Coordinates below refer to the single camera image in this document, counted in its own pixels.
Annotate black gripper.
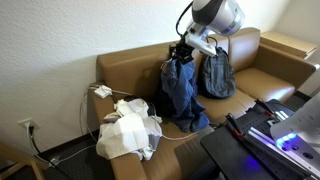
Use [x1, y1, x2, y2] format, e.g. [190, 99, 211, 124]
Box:
[167, 35, 196, 66]

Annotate blue jeans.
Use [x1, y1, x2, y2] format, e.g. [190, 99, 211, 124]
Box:
[160, 58, 211, 133]

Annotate tan leather sofa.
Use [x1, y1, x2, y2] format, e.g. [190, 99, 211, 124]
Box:
[87, 27, 318, 180]

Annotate grey backpack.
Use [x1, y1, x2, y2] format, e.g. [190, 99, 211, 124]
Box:
[197, 46, 237, 100]

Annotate navy blue backpack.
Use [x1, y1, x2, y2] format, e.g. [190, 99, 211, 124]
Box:
[154, 64, 175, 118]

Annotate white power adapter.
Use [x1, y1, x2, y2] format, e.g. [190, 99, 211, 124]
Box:
[93, 85, 113, 100]

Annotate black red clamp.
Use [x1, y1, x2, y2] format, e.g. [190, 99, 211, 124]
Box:
[254, 98, 278, 118]
[224, 113, 247, 139]

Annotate white crumpled cloth pile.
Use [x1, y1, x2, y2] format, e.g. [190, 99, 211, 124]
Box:
[95, 98, 164, 162]

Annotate black equipment with blue light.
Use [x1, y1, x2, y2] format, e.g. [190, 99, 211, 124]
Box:
[199, 98, 320, 180]

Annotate wooden side table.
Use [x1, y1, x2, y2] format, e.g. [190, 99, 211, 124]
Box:
[260, 30, 318, 60]

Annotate wooden chair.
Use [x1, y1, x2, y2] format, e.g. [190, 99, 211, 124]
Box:
[0, 141, 51, 180]

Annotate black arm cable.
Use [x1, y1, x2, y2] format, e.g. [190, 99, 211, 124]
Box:
[175, 1, 195, 38]

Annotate thin white cable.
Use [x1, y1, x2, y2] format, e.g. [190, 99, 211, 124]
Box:
[159, 122, 222, 142]

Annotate white adapter cable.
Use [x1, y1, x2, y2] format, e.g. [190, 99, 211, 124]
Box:
[78, 84, 134, 143]

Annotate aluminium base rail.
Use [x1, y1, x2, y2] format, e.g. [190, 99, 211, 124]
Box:
[244, 126, 320, 178]

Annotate white cord with brick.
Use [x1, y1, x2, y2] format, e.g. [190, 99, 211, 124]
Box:
[25, 123, 98, 168]

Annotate white wall outlet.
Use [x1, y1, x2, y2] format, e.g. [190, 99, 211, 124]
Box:
[17, 118, 40, 132]

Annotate black power cord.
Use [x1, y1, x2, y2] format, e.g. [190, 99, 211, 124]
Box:
[28, 125, 73, 180]

